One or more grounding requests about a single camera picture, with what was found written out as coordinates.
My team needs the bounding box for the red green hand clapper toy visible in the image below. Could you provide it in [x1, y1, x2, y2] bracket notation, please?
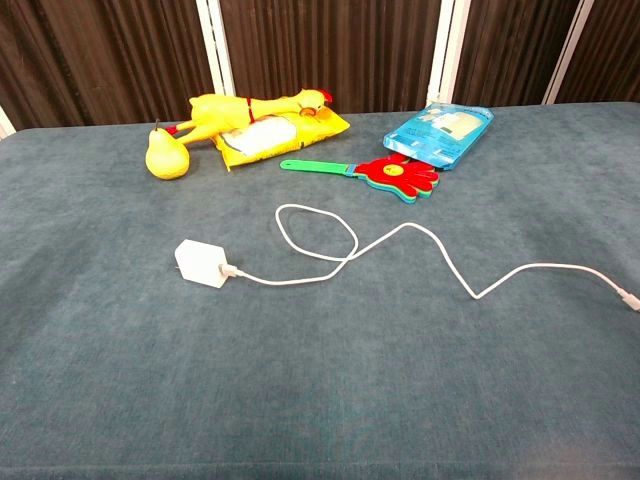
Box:
[279, 153, 441, 207]

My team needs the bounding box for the blue-green velvet table cover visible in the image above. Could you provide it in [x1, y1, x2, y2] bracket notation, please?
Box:
[0, 102, 640, 480]

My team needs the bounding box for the dark brown curtain panel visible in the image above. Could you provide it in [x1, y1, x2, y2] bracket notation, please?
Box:
[0, 0, 216, 132]
[452, 0, 584, 109]
[219, 0, 444, 114]
[554, 0, 640, 105]

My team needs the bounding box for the blue plastic product package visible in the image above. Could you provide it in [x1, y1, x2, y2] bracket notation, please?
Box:
[382, 102, 495, 171]

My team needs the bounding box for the white plastic cable connector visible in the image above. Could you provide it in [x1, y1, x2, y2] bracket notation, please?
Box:
[173, 238, 241, 290]

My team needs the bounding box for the white charging cable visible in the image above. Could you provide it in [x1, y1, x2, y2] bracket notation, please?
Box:
[219, 202, 640, 314]

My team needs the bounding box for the yellow snack bag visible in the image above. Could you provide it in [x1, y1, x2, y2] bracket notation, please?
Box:
[212, 110, 351, 172]

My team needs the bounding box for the yellow rubber chicken toy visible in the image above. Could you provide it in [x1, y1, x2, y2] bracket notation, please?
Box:
[164, 87, 335, 147]

